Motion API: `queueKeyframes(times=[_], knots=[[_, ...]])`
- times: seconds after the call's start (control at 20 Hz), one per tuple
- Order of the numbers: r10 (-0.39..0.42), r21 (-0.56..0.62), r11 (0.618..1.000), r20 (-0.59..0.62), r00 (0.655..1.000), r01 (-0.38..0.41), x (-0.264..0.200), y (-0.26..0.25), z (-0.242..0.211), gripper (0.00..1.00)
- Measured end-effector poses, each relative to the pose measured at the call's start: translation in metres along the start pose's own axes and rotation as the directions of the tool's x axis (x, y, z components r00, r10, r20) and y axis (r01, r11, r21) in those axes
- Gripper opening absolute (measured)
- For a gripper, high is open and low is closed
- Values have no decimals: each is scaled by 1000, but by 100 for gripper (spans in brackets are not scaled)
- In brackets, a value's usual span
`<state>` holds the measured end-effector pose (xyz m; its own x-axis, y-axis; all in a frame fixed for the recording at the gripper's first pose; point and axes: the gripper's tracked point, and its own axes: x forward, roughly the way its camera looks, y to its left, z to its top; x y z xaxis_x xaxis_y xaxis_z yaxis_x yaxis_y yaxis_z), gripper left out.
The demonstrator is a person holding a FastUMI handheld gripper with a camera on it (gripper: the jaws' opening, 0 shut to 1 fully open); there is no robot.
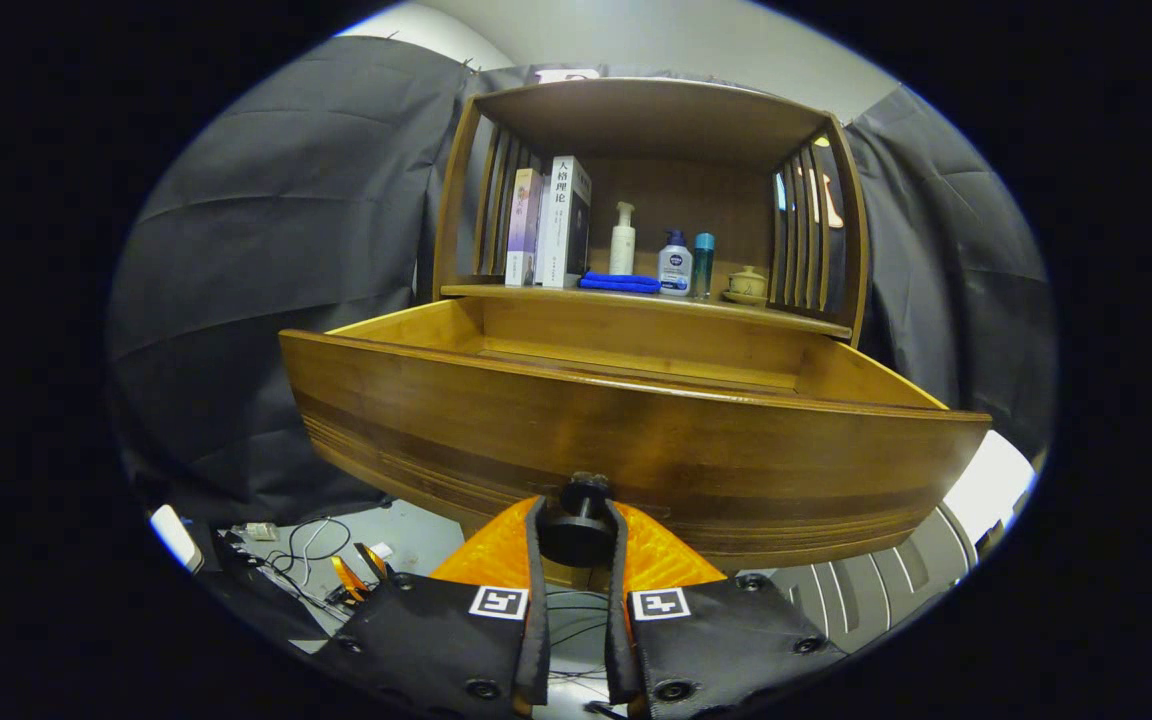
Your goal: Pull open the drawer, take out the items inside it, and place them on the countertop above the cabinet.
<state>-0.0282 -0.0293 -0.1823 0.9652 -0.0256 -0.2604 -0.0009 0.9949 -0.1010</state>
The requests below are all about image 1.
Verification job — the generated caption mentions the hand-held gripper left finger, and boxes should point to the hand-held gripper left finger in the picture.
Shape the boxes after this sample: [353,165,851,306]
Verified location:
[311,495,552,720]

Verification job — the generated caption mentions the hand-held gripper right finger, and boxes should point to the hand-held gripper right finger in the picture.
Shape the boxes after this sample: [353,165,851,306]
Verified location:
[603,498,849,720]

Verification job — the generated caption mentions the brown wooden drawer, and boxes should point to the brown wooden drawer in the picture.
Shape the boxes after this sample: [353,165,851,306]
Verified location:
[279,297,993,573]

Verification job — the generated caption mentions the wooden countertop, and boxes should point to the wooden countertop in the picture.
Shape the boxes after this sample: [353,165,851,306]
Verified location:
[441,275,853,339]

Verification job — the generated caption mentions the brown wooden cabinet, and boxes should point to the brown wooden cabinet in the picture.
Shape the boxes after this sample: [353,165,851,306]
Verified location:
[431,78,872,351]

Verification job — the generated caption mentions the blue folded cloth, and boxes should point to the blue folded cloth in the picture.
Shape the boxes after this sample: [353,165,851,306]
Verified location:
[579,271,662,294]

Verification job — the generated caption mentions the white bottle blue pump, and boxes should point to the white bottle blue pump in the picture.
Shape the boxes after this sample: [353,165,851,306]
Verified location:
[658,230,694,297]

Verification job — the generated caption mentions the yellow lidded ceramic teacup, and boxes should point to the yellow lidded ceramic teacup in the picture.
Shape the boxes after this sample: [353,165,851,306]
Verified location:
[722,266,769,306]

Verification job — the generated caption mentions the cream pump bottle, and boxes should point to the cream pump bottle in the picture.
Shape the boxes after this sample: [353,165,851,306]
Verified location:
[609,202,637,277]

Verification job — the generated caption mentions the white flat device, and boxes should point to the white flat device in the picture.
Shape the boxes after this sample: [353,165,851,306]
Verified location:
[149,505,205,574]

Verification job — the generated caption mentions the purple paperback book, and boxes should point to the purple paperback book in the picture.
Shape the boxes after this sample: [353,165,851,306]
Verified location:
[505,168,544,288]

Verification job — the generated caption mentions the thick white book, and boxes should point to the thick white book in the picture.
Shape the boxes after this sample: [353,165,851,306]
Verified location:
[534,155,593,290]

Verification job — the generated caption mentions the white appliance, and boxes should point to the white appliance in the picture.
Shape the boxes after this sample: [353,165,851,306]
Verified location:
[766,430,1037,656]

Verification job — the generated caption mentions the black floor cables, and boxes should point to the black floor cables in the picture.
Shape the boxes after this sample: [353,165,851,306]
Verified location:
[236,515,609,713]

